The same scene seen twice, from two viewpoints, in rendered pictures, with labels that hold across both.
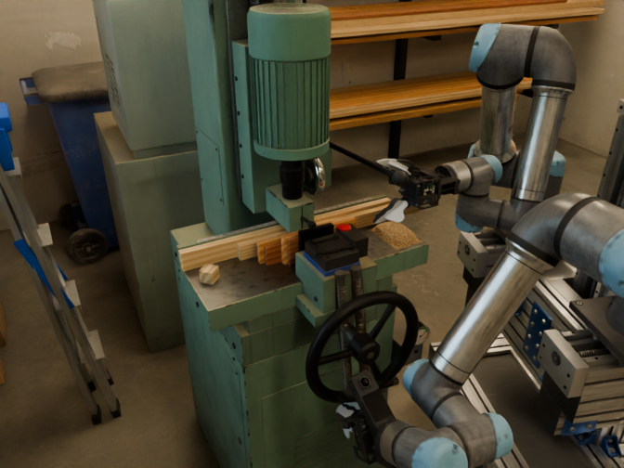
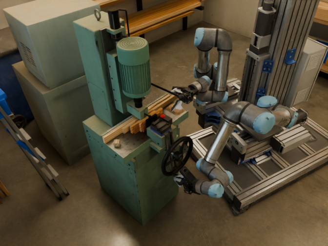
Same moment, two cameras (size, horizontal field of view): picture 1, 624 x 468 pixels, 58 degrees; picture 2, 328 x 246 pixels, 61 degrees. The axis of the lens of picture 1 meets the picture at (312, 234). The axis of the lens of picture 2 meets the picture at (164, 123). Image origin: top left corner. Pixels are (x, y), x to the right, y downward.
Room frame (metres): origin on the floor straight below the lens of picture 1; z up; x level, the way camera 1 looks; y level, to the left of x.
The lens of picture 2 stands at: (-0.16, 0.30, 2.16)
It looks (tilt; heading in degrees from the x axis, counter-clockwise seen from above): 42 degrees down; 343
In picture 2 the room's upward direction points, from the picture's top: 2 degrees counter-clockwise
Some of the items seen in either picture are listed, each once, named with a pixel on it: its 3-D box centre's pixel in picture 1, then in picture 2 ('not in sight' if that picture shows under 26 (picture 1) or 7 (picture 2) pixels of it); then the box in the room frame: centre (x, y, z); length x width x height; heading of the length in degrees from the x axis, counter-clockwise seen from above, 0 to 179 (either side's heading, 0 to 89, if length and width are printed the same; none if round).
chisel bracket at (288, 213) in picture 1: (290, 209); (137, 110); (1.27, 0.06, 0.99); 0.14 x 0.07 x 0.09; 29
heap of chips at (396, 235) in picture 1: (396, 230); (175, 108); (1.30, -0.22, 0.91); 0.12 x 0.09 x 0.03; 29
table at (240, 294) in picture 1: (317, 273); (153, 131); (1.16, -0.01, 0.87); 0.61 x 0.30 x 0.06; 119
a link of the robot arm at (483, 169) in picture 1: (476, 173); (202, 83); (1.29, -0.41, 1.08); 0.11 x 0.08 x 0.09; 119
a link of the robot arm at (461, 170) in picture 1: (452, 178); (194, 88); (1.25, -0.34, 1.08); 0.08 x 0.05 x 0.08; 29
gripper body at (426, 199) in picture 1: (428, 185); (188, 93); (1.21, -0.27, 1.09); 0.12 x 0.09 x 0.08; 119
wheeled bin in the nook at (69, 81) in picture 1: (106, 160); (13, 80); (2.85, 1.12, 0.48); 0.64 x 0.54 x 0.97; 118
